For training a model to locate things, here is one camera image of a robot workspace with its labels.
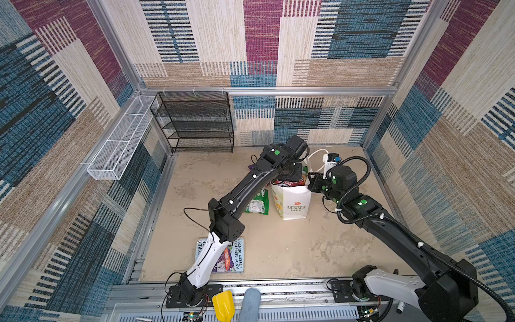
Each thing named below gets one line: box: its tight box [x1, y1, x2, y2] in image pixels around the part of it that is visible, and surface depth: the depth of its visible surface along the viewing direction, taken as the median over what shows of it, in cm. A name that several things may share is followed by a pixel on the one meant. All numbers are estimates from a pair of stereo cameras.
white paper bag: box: [270, 181, 312, 221], surface depth 81 cm
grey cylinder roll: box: [238, 287, 261, 322], surface depth 70 cm
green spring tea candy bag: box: [244, 188, 269, 216], surface depth 97 cm
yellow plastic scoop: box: [211, 290, 236, 322], surface depth 72 cm
